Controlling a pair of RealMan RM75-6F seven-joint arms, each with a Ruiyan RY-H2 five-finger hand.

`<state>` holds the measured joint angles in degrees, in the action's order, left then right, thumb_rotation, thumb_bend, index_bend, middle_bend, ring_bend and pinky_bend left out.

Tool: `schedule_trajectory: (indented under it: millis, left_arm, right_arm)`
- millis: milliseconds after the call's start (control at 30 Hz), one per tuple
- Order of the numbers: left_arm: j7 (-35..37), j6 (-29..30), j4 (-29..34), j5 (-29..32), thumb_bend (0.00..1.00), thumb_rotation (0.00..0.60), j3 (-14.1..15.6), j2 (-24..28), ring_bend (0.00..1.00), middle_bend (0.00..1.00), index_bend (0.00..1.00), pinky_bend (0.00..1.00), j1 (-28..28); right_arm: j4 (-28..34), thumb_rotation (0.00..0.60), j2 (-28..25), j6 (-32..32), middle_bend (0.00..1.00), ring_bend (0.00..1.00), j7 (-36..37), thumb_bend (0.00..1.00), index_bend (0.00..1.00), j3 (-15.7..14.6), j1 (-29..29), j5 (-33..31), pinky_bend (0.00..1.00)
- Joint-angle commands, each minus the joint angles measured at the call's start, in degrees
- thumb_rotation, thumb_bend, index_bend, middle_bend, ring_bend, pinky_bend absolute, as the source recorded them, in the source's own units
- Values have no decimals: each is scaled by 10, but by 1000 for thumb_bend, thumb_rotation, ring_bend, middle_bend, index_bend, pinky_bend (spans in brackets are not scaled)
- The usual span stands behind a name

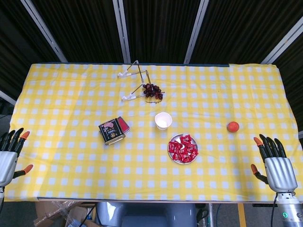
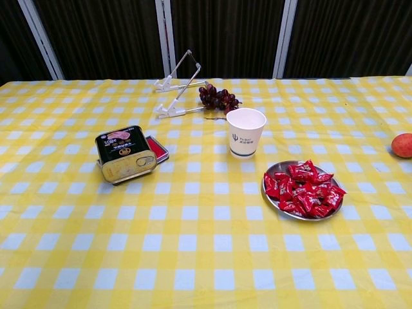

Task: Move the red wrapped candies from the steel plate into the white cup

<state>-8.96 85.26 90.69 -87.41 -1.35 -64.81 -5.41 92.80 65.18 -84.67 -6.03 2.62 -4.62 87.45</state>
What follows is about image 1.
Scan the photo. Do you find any yellow white checkered tablecloth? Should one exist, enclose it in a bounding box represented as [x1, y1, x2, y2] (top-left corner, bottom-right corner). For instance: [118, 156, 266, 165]
[4, 62, 303, 202]

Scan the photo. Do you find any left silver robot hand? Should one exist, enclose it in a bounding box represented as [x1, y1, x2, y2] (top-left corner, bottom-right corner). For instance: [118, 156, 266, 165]
[0, 128, 34, 187]

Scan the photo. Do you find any black gold luncheon meat tin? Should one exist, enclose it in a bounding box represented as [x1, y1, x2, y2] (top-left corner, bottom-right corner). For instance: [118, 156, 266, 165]
[98, 118, 126, 145]

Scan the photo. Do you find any white wire stand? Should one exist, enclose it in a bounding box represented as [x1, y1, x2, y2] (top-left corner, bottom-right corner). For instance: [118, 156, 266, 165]
[117, 60, 150, 102]

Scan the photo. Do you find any grey aluminium frame post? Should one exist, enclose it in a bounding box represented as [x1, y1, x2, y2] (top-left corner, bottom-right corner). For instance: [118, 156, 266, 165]
[184, 0, 210, 64]
[20, 0, 68, 62]
[261, 16, 303, 64]
[0, 89, 17, 106]
[113, 0, 131, 63]

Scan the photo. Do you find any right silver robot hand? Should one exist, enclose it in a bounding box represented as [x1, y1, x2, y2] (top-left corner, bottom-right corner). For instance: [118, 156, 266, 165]
[250, 134, 298, 194]

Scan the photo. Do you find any silver metal plate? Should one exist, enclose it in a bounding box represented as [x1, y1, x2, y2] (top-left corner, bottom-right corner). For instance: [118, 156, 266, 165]
[167, 133, 198, 164]

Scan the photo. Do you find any grey robot torso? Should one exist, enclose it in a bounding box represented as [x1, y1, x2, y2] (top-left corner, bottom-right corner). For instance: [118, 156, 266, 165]
[95, 202, 197, 227]

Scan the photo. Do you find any orange red peach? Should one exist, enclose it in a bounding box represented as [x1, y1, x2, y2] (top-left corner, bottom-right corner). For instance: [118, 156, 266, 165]
[226, 121, 240, 133]

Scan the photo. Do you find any metal table leg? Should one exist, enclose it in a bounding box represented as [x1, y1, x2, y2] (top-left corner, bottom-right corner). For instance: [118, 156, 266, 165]
[208, 202, 217, 227]

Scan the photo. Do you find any brown cardboard box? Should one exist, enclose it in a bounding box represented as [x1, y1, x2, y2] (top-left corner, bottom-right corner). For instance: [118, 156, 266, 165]
[33, 201, 97, 227]

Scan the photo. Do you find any dark red grape bunch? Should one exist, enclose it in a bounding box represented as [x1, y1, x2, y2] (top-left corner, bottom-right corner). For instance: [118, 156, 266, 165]
[142, 83, 164, 99]

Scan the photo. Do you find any clear plastic wrap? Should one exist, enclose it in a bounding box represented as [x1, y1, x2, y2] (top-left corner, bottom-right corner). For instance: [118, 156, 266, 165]
[51, 201, 80, 227]

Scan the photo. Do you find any black pleated curtain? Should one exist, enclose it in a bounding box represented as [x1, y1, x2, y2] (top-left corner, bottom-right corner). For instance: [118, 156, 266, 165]
[0, 0, 303, 133]

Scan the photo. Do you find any white paper cup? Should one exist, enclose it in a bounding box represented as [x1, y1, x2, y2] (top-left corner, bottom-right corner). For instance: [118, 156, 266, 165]
[154, 112, 172, 131]

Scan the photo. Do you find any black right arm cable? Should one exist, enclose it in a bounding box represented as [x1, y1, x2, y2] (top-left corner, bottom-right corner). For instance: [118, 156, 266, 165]
[269, 193, 278, 227]

